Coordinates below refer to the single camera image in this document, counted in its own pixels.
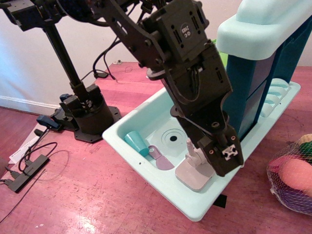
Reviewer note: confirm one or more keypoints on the pale pink faucet lever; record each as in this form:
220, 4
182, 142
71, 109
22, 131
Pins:
192, 157

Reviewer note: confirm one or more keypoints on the mesh bag of toys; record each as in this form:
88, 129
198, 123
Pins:
290, 175

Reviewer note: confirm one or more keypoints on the purple toy spatula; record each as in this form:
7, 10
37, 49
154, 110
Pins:
162, 162

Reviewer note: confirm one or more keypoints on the white paper sheet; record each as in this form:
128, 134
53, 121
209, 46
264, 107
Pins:
32, 137

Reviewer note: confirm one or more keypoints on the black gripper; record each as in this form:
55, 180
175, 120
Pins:
198, 89

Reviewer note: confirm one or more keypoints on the black usb hub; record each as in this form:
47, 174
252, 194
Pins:
23, 178

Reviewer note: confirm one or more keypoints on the grey toy faucet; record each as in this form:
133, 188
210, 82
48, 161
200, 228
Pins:
195, 178

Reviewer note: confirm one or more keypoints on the black tape piece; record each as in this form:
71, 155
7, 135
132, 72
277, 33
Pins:
221, 201

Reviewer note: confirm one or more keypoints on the teal and mint shelf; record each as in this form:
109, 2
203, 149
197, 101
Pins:
263, 40

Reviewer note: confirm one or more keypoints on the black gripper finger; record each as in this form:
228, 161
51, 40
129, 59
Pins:
232, 156

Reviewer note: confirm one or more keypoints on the mint toy sink basin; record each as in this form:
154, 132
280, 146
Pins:
155, 125

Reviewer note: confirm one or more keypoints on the teal plastic cup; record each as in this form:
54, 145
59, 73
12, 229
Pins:
135, 140

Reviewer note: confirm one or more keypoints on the blue black clamp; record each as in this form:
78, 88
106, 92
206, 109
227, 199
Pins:
48, 122

